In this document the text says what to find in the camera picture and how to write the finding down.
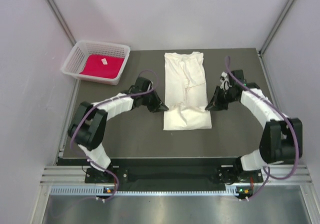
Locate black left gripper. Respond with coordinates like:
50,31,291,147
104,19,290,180
141,89,169,113

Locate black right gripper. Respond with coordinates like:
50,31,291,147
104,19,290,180
206,86,238,111

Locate white t shirt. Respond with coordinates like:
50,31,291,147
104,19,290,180
163,52,212,131

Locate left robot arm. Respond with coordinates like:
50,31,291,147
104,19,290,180
67,76,169,184

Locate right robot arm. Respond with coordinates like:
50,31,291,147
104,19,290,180
205,70,303,182

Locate red folded t shirt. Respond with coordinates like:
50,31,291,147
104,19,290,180
80,55,124,79

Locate white plastic laundry basket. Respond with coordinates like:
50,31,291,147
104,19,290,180
61,40,131,85

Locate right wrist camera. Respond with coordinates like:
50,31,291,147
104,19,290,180
220,72,230,91

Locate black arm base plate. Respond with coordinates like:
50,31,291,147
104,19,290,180
85,157,263,187

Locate white slotted cable duct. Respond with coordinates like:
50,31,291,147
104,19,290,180
50,186,249,196

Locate aluminium front rail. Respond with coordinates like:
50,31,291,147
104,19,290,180
40,165,313,185

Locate left aluminium frame post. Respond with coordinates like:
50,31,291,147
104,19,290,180
45,0,77,46

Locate aluminium frame post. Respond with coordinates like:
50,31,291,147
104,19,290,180
45,0,77,46
258,0,297,57

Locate right aluminium frame post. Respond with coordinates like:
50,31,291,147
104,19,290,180
258,0,297,57

